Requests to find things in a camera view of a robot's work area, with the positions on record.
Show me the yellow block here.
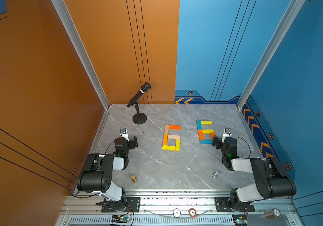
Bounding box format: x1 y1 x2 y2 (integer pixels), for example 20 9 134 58
202 129 215 134
175 139 181 152
200 121 213 125
162 145 176 151

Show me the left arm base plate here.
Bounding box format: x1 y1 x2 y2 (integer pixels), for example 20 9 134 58
101 196 141 213

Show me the aluminium front rail frame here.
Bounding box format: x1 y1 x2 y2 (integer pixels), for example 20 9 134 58
56 189 303 226

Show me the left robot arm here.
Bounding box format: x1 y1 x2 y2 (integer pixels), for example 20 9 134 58
76 136 138 207

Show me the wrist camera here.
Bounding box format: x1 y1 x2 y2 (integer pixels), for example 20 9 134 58
222 128 232 142
120 128 129 142

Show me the left green circuit board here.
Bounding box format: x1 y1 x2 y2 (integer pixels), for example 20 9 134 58
111 215 131 224

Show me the brass chess piece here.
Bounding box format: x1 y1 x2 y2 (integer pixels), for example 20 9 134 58
131 175 138 183

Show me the green circuit board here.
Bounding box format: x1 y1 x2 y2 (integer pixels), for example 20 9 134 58
111 215 131 224
232 215 248 226

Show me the aluminium corner post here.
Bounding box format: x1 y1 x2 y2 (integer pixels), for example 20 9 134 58
236 0 305 110
51 0 110 111

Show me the right green circuit board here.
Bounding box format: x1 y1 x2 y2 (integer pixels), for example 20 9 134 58
232 215 248 226

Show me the silver chess piece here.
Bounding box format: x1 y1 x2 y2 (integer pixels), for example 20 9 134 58
212 170 219 179

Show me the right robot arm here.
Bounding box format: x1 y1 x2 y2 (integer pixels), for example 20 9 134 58
212 137 297 210

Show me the aluminium corner post left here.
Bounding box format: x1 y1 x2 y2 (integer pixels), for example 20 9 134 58
51 0 110 111

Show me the aluminium corner post right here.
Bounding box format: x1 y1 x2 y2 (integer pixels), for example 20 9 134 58
236 0 305 110

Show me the long orange block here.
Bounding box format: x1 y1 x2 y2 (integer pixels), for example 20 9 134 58
169 125 181 130

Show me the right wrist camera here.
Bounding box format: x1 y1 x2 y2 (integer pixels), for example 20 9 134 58
222 128 232 142

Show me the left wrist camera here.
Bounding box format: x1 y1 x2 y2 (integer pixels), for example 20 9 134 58
120 128 129 142

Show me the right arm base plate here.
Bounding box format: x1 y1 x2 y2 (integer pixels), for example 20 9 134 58
214 196 255 212

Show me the black microphone on stand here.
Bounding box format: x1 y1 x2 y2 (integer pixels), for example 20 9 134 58
126 82 151 125

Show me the beige wooden block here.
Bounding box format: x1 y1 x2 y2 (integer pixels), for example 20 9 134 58
164 124 169 135
168 135 180 140

